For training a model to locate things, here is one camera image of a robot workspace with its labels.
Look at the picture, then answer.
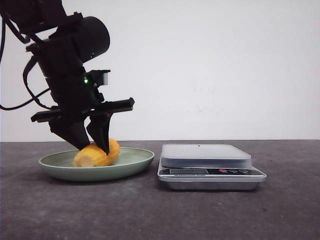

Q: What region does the yellow corn cob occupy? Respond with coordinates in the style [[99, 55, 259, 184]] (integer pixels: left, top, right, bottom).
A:
[[73, 138, 121, 167]]

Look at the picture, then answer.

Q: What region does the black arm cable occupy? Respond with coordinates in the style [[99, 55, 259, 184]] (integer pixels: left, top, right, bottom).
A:
[[0, 9, 55, 112]]

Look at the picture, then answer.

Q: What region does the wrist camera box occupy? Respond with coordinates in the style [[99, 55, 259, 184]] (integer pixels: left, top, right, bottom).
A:
[[85, 69, 111, 87]]

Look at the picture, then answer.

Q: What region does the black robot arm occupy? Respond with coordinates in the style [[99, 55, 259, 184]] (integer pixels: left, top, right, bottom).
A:
[[0, 0, 135, 153]]

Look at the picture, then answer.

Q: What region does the green plate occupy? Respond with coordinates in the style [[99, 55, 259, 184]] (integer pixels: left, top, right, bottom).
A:
[[38, 147, 155, 182]]

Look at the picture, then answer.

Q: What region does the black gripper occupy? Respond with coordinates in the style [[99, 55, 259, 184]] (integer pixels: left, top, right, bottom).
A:
[[31, 66, 135, 155]]

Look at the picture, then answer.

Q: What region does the silver digital kitchen scale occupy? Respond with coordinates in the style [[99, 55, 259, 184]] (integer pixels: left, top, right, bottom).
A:
[[157, 144, 267, 191]]

